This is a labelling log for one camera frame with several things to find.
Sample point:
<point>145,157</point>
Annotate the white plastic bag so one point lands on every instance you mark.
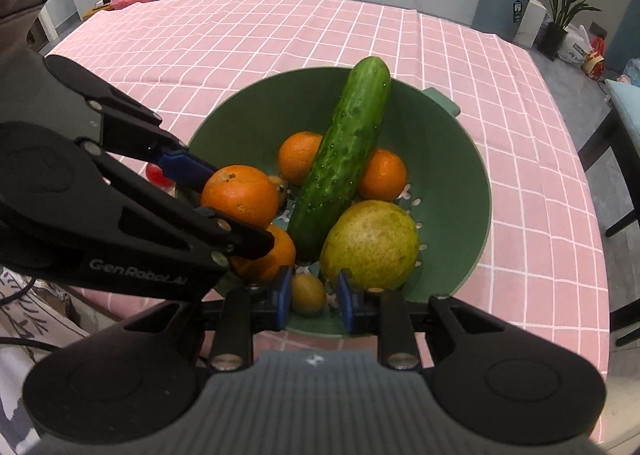
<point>576,46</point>

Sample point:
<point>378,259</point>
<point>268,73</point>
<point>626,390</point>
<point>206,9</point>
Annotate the black chair frame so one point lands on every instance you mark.
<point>611,160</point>

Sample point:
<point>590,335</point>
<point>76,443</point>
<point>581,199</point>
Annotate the grey trash bin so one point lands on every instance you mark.
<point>500,17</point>

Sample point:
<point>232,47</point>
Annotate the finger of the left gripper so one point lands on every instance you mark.
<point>143,139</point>
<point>213,228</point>

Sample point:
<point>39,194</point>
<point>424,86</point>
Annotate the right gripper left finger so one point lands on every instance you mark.
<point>245,312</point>

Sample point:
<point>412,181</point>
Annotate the large orange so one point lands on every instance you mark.
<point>244,193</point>

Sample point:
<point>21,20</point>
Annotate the potted long leaf plant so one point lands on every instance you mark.
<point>562,13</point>

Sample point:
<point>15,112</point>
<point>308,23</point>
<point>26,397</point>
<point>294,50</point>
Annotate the green cucumber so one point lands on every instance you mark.
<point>343,154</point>

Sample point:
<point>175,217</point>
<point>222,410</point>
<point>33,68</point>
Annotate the yellow green pear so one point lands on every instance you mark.
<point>376,241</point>

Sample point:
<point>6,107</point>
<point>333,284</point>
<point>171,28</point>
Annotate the small orange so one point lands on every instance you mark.
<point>384,178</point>
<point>262,270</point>

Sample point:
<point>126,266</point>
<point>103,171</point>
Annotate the pink checked tablecloth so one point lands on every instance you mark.
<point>495,186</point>

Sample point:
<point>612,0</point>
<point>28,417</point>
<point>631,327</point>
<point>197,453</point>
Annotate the red cherry tomato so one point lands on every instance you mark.
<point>155,176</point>

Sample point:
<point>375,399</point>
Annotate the green colander bowl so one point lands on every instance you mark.
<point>425,162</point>

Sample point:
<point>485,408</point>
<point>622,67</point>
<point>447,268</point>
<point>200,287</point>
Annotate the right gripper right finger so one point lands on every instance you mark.
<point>383,314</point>

